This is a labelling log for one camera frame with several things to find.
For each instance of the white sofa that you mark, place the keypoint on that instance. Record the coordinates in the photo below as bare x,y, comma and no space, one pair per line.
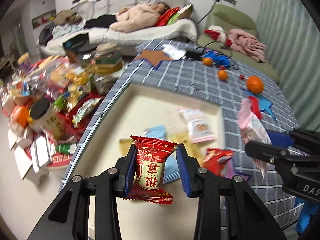
98,15

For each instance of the yellow pastry packet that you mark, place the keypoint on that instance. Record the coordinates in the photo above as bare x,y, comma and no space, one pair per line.
183,138

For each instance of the small tangerine far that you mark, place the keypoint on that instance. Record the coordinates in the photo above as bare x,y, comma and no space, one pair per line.
207,61

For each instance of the beige fluffy coat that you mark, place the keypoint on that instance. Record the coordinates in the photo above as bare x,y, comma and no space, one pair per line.
130,19

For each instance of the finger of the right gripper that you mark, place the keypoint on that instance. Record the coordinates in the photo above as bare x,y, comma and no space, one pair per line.
270,154
279,139

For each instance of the dark green tray box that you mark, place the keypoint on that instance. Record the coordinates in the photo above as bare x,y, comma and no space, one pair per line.
156,121

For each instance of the brown felt star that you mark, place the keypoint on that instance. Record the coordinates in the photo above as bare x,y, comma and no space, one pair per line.
154,57

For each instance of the large orange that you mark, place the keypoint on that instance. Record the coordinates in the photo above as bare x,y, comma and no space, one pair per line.
255,85

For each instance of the pink cranberry cookie packet front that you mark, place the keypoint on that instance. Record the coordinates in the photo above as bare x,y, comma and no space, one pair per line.
198,128

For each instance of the pile of snack bags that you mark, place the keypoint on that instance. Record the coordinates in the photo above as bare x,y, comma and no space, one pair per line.
71,91

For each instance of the long red snack packet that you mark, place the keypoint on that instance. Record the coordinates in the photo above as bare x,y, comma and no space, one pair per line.
255,107

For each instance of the white crumpled tissue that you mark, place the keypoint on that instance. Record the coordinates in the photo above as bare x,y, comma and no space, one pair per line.
173,52

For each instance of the pink felt star near tray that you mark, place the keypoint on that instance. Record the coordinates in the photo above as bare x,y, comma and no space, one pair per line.
230,171

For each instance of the blue crumpled bag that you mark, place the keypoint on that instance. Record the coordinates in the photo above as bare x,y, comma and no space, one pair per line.
218,58

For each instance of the stacked jar with lid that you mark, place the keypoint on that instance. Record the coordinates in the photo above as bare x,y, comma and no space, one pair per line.
108,66

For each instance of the pink folded blanket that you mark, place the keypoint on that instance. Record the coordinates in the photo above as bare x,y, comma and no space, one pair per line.
247,44

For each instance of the red snack packet low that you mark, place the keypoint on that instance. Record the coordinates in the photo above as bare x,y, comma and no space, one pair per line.
216,159

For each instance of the pink cranberry cookie packet back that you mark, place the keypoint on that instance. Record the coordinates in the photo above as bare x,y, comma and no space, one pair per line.
251,129

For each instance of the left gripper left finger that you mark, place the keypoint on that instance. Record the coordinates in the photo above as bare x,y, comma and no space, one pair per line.
127,172

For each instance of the grid pattern grey tablecloth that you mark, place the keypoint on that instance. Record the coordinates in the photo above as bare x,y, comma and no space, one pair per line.
193,79

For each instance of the red chinese snack packet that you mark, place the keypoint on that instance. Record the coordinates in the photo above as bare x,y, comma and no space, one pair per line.
151,156

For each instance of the small tangerine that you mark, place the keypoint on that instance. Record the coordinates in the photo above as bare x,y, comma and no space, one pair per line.
207,61
222,75

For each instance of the blue felt star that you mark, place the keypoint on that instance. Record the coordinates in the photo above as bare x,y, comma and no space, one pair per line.
264,104

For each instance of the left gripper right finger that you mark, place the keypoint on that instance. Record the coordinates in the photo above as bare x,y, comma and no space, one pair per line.
188,167

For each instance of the green armchair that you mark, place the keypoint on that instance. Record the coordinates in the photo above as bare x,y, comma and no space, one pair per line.
230,18

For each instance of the red white plush toy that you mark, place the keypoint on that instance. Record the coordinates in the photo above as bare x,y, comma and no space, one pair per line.
218,34

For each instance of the black lid jar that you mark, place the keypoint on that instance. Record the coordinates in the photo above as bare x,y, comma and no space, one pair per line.
43,114

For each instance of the gold snack packet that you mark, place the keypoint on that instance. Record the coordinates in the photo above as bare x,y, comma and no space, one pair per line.
124,145

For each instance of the pink cranberry cookie packet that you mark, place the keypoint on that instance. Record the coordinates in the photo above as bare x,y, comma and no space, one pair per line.
198,128
251,129

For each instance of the small tangerine near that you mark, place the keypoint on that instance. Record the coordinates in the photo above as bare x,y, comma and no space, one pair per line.
222,75

